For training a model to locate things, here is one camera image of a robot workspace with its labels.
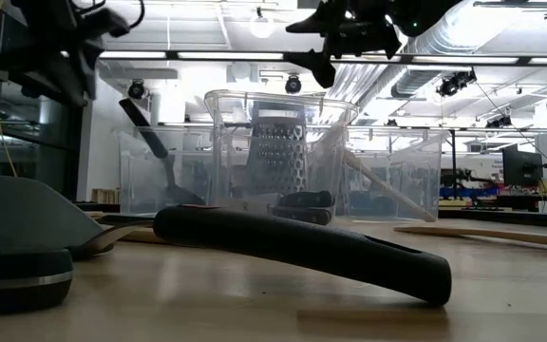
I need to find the black ceiling-mounted camera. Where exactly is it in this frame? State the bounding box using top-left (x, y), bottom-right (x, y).
top-left (436, 67), bottom-right (478, 99)

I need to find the overhead light bar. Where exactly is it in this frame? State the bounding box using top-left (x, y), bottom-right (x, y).
top-left (97, 49), bottom-right (547, 67)

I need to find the clear plastic bin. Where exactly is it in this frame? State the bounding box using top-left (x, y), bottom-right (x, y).
top-left (337, 130), bottom-right (448, 223)
top-left (202, 88), bottom-right (360, 220)
top-left (116, 125), bottom-right (217, 216)

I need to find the black square-head spatula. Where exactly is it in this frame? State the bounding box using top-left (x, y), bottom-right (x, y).
top-left (118, 97), bottom-right (207, 206)
top-left (0, 173), bottom-right (453, 308)

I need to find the round pendant lamp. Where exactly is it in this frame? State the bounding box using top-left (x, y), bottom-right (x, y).
top-left (248, 12), bottom-right (275, 40)

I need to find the black vertical post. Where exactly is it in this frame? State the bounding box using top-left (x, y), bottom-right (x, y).
top-left (448, 128), bottom-right (460, 203)

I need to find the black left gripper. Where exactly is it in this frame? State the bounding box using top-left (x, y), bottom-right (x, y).
top-left (9, 0), bottom-right (131, 104)

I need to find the black computer monitor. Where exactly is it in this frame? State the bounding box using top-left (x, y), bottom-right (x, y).
top-left (500, 143), bottom-right (545, 189)

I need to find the silver ventilation duct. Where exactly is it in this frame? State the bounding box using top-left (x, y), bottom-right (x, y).
top-left (353, 0), bottom-right (493, 110)

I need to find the blue crate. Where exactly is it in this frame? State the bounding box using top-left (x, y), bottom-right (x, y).
top-left (439, 185), bottom-right (474, 200)

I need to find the wooden crate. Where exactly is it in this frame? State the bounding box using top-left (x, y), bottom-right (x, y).
top-left (90, 187), bottom-right (121, 206)

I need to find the black ceiling spotlight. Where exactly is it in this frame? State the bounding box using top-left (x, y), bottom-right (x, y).
top-left (284, 73), bottom-right (303, 95)
top-left (126, 78), bottom-right (147, 101)

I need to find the pink steel box grater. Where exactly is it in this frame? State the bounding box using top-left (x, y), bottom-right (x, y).
top-left (244, 99), bottom-right (310, 196)

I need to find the wooden spork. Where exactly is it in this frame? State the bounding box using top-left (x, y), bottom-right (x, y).
top-left (393, 224), bottom-right (547, 250)

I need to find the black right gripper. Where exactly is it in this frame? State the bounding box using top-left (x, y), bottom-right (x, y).
top-left (282, 0), bottom-right (403, 90)

